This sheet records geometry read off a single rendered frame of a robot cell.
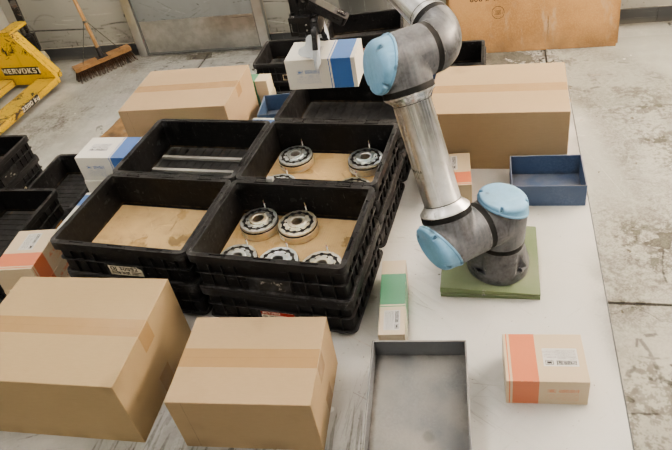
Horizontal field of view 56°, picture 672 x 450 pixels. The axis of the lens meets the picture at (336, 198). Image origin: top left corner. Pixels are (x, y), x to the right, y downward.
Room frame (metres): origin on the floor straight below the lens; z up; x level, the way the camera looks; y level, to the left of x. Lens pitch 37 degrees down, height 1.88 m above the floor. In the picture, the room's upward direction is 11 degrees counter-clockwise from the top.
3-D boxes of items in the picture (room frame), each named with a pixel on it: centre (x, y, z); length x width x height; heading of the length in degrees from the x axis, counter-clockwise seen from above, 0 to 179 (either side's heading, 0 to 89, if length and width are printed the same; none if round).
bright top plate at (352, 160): (1.51, -0.11, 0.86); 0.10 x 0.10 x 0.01
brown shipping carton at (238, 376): (0.87, 0.24, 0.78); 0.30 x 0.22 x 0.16; 76
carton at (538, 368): (0.79, -0.36, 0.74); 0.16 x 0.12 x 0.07; 75
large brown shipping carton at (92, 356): (1.03, 0.66, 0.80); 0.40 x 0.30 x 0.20; 73
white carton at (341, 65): (1.67, -0.04, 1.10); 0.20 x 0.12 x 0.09; 72
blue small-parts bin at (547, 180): (1.40, -0.60, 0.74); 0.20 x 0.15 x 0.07; 72
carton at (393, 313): (1.06, -0.09, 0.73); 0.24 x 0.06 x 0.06; 168
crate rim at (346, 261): (1.21, 0.14, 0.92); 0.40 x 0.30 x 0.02; 67
